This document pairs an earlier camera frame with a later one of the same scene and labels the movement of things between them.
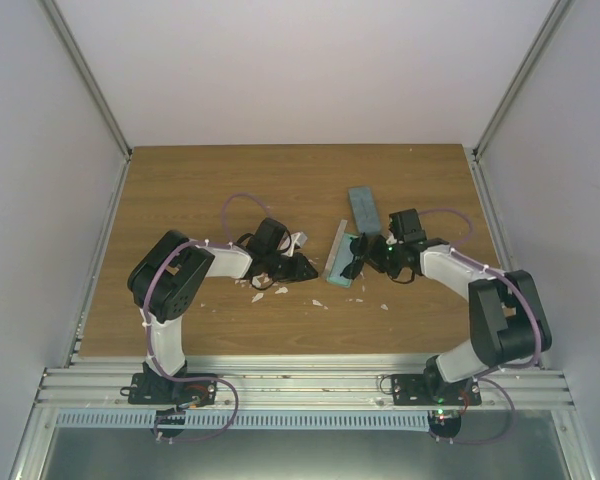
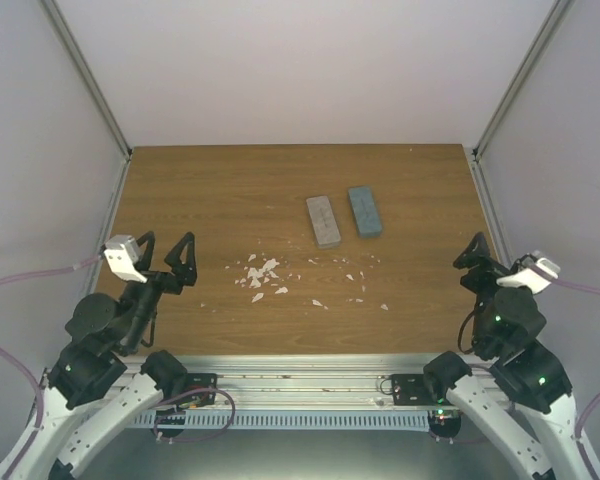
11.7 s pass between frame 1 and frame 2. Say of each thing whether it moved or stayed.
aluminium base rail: stayed
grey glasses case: moved
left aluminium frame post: stayed
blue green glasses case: stayed
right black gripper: moved
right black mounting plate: stayed
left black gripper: moved
